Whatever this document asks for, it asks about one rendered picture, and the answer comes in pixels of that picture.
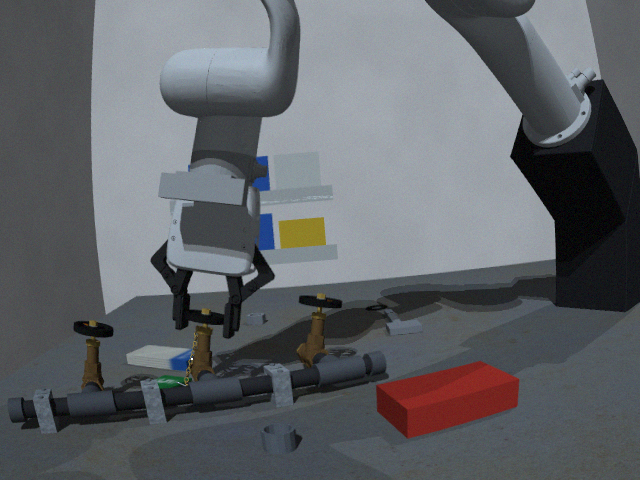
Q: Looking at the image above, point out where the red rectangular block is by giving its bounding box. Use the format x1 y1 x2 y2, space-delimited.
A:
376 361 519 439

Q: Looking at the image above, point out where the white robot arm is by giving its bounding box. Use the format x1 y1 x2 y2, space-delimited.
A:
158 0 596 207

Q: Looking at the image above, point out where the white and blue bag of cable ties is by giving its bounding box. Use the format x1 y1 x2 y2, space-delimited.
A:
126 345 192 371

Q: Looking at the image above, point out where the dark grey pipe with three valves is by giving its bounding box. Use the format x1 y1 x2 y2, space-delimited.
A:
7 293 387 434

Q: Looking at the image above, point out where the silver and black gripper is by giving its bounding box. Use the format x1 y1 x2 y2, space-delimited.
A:
150 182 275 339

